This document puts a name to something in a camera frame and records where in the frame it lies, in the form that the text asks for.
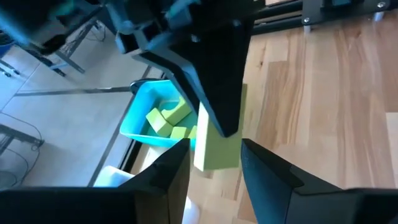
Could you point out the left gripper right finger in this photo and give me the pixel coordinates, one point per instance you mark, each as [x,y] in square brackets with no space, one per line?
[280,199]

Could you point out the small green cube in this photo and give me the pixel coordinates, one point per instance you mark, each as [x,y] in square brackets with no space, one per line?
[192,133]
[178,132]

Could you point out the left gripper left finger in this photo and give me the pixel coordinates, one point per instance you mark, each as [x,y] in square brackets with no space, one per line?
[93,205]

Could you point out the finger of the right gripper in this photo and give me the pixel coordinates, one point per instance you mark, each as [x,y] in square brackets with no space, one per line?
[214,77]

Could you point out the teal plastic bin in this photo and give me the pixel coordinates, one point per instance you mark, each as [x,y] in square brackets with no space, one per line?
[140,102]

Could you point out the green arch block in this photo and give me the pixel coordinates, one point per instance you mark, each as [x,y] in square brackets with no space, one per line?
[182,113]

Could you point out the blue-grey metal table frame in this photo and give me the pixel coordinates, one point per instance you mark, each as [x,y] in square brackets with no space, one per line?
[70,62]

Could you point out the large green block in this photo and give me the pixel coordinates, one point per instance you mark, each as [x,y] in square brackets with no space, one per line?
[214,152]

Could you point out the green rectangular block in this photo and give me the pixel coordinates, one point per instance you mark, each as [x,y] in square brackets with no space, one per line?
[158,123]

